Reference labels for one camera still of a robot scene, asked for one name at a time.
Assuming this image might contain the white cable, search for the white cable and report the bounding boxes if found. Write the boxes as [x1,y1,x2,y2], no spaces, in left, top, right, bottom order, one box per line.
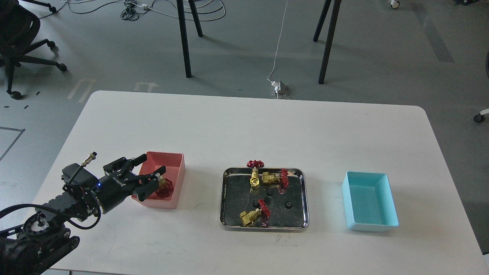
[266,0,289,82]

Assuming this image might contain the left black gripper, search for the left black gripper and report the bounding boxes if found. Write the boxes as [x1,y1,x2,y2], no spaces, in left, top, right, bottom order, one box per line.
[93,154,166,214]

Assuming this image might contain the blue plastic box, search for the blue plastic box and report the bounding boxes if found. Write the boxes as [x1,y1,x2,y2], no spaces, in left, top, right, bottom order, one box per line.
[342,171,399,233]

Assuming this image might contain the brass valve upright red handle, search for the brass valve upright red handle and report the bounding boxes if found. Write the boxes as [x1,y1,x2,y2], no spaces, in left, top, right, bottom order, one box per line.
[246,160,264,190]

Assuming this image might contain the black office chair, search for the black office chair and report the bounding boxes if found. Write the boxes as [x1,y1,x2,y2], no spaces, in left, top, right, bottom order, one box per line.
[0,0,67,100]

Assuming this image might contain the black table leg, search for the black table leg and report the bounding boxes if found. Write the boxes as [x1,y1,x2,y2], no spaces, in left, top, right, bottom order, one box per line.
[176,0,203,78]
[313,0,342,85]

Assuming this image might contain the brass valve bottom tray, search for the brass valve bottom tray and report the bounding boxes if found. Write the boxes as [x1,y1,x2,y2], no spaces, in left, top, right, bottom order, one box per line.
[239,199,271,227]

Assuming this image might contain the black table leg right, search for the black table leg right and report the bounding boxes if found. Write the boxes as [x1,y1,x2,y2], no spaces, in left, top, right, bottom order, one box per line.
[313,0,342,85]

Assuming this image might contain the black table leg left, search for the black table leg left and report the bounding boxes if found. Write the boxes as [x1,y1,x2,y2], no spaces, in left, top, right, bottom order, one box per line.
[176,0,203,78]

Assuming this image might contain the black floor cables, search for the black floor cables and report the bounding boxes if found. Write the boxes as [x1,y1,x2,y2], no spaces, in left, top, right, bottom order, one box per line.
[50,0,227,22]

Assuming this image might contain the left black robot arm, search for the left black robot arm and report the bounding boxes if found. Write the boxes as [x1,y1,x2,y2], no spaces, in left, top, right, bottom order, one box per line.
[1,152,166,275]

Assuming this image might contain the brass valve top right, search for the brass valve top right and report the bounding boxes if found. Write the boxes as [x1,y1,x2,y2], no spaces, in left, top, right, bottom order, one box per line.
[261,168,290,188]

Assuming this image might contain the stainless steel tray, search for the stainless steel tray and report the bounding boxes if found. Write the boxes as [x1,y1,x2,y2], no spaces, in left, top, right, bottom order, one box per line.
[220,167,309,231]

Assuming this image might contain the pink plastic box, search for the pink plastic box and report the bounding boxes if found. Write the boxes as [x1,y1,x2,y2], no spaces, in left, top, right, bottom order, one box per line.
[131,151,185,209]

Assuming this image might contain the white chair caster right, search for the white chair caster right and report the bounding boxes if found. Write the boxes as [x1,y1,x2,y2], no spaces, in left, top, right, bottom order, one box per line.
[473,108,489,123]

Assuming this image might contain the brass valve red handle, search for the brass valve red handle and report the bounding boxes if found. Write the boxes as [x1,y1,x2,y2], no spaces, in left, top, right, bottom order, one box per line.
[246,160,264,190]
[154,178,174,199]

